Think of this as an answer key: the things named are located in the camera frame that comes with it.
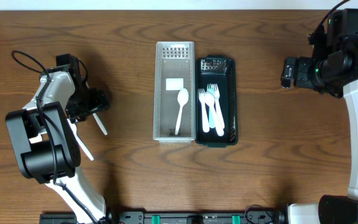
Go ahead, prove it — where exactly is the white plastic fork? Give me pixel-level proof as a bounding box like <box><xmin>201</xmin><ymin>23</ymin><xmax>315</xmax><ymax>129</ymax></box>
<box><xmin>198</xmin><ymin>88</ymin><xmax>210</xmax><ymax>133</ymax></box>
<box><xmin>213</xmin><ymin>83</ymin><xmax>225</xmax><ymax>129</ymax></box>

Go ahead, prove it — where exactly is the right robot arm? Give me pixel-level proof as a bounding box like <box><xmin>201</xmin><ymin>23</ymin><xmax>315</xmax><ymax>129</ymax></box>
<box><xmin>277</xmin><ymin>7</ymin><xmax>358</xmax><ymax>223</ymax></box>

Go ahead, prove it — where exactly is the clear plastic mesh basket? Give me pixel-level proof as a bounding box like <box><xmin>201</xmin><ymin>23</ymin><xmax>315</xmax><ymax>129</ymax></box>
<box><xmin>153</xmin><ymin>41</ymin><xmax>195</xmax><ymax>143</ymax></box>

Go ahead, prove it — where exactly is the black plastic mesh basket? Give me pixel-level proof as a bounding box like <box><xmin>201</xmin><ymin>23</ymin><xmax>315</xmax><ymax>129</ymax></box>
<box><xmin>195</xmin><ymin>55</ymin><xmax>238</xmax><ymax>147</ymax></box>

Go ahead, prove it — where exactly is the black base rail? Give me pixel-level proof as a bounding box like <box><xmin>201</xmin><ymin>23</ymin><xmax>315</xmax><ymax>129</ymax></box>
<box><xmin>39</xmin><ymin>208</ymin><xmax>288</xmax><ymax>224</ymax></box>

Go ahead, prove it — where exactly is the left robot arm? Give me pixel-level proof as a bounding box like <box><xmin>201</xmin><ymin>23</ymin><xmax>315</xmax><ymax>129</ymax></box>
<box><xmin>5</xmin><ymin>54</ymin><xmax>117</xmax><ymax>223</ymax></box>

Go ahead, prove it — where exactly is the pale blue plastic fork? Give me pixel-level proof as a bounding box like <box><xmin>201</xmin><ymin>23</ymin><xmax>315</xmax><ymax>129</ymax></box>
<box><xmin>206</xmin><ymin>84</ymin><xmax>216</xmax><ymax>129</ymax></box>

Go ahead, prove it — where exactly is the white plastic spoon angled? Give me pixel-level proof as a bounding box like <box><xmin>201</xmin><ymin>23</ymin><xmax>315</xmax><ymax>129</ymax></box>
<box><xmin>93</xmin><ymin>113</ymin><xmax>108</xmax><ymax>136</ymax></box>

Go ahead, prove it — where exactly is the white plastic spoon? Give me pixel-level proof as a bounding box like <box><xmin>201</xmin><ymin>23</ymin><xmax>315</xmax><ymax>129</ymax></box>
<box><xmin>67</xmin><ymin>119</ymin><xmax>94</xmax><ymax>161</ymax></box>
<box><xmin>204</xmin><ymin>92</ymin><xmax>224</xmax><ymax>137</ymax></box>
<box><xmin>175</xmin><ymin>88</ymin><xmax>189</xmax><ymax>135</ymax></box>

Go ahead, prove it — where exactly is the white label in basket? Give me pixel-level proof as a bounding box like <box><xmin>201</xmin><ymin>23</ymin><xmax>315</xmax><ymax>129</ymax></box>
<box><xmin>165</xmin><ymin>78</ymin><xmax>184</xmax><ymax>91</ymax></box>

